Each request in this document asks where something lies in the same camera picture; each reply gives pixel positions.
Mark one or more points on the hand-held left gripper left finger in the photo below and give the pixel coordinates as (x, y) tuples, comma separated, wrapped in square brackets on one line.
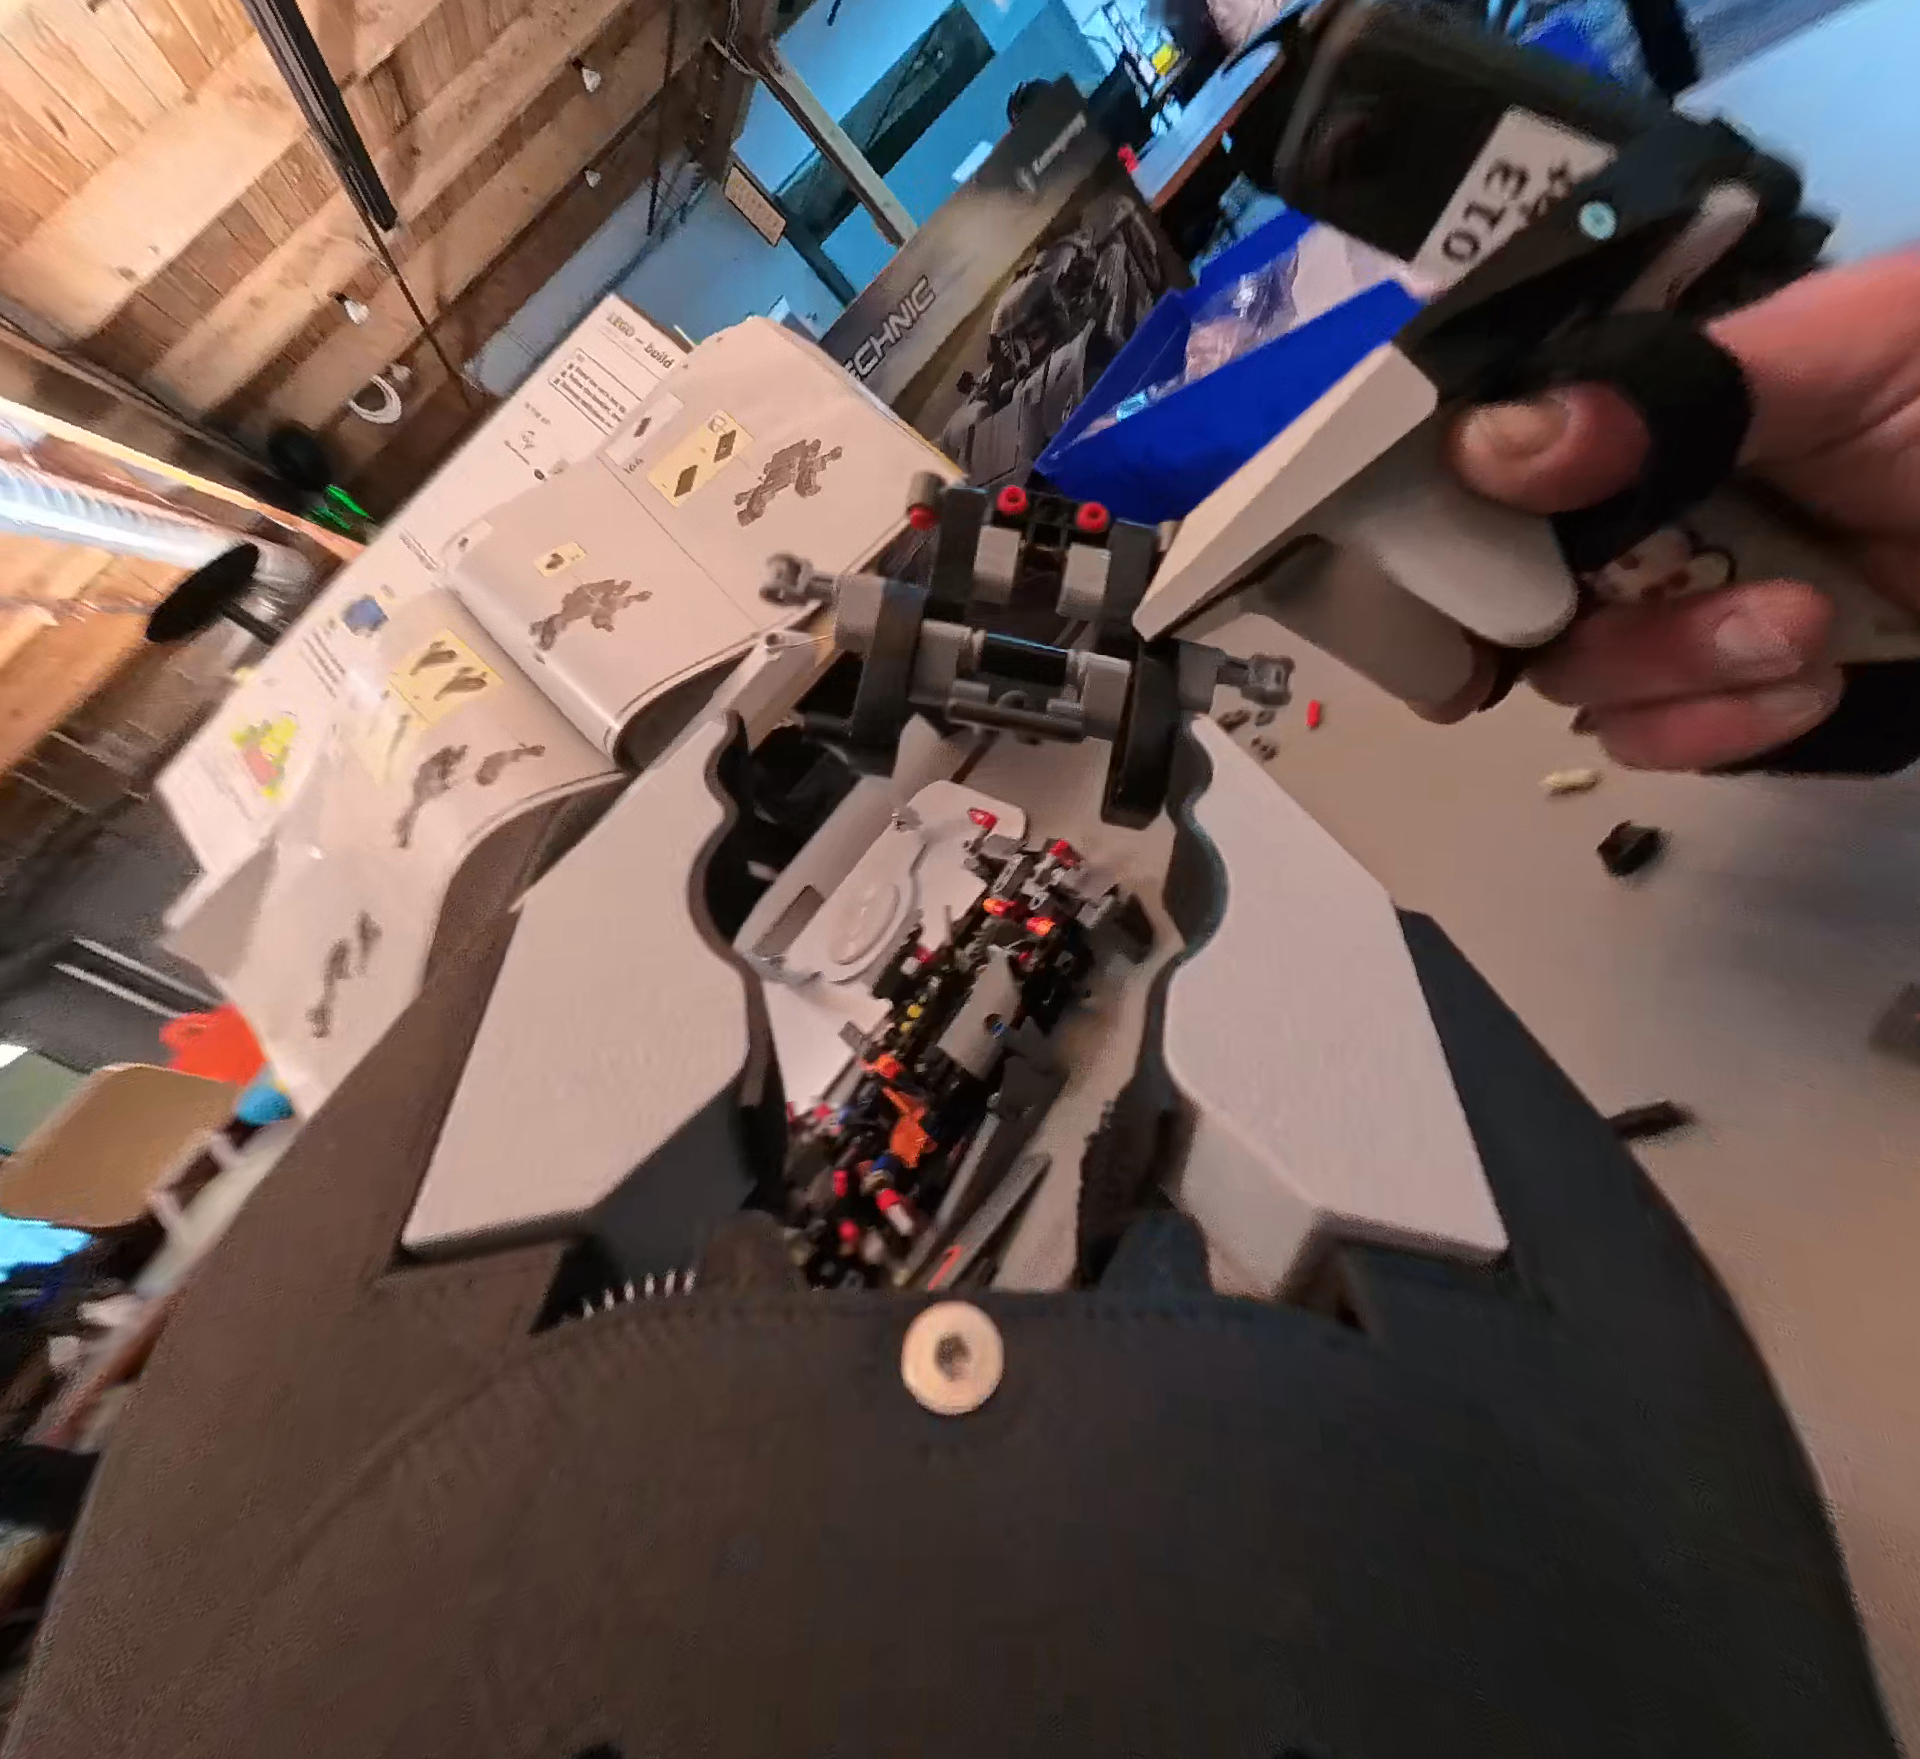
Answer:
[(600, 1038)]

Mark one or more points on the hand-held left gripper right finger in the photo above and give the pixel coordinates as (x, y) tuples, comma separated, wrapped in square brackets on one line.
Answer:
[(1320, 1038)]

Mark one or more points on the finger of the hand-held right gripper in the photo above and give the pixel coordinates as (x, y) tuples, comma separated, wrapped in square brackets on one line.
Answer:
[(1274, 515)]

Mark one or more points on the black grey lego subassembly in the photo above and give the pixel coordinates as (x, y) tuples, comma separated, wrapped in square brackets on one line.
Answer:
[(1021, 656)]

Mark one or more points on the lego car chassis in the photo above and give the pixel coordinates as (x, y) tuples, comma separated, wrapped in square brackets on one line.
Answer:
[(960, 1009)]

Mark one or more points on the dark lego set box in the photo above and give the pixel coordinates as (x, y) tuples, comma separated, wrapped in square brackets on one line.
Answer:
[(1021, 289)]

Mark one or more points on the small black lego piece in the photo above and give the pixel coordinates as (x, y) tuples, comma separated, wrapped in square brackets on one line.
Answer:
[(1630, 850)]

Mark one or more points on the lego instruction booklet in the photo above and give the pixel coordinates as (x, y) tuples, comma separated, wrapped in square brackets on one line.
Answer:
[(600, 545)]

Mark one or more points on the dark lego tile red stripe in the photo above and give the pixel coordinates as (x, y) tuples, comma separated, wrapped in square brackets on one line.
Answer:
[(1899, 1020)]

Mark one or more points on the person's right hand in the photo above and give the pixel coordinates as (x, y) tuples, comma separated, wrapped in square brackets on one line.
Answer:
[(1829, 394)]

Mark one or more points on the blue storage bin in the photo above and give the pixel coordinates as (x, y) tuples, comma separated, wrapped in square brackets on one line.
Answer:
[(1201, 437)]

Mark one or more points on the clear plastic bags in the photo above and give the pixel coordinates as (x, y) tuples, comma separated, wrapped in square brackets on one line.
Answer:
[(1260, 305)]

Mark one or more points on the beige chair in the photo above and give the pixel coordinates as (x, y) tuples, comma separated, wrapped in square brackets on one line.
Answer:
[(105, 1143)]

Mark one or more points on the silver air duct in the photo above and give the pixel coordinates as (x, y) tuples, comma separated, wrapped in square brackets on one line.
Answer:
[(135, 521)]

